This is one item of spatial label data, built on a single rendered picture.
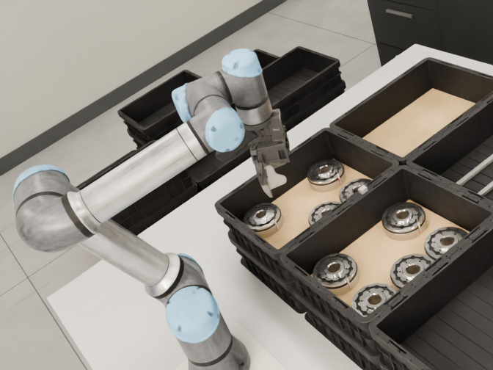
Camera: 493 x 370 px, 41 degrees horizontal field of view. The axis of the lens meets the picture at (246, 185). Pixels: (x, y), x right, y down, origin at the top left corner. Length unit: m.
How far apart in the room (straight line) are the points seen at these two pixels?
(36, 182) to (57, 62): 3.06
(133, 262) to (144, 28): 3.21
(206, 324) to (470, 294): 0.57
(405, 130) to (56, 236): 1.07
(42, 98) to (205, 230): 2.57
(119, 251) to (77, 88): 3.08
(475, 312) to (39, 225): 0.88
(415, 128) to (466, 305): 0.66
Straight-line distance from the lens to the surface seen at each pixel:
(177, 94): 1.37
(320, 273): 1.56
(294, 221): 1.76
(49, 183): 1.40
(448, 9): 3.10
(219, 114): 1.24
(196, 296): 1.53
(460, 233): 1.58
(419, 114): 2.02
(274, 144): 1.47
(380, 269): 1.57
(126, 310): 1.95
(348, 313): 1.37
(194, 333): 1.50
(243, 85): 1.38
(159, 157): 1.26
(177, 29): 4.72
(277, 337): 1.69
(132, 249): 1.51
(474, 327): 1.44
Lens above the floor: 1.96
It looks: 36 degrees down
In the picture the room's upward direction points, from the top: 22 degrees counter-clockwise
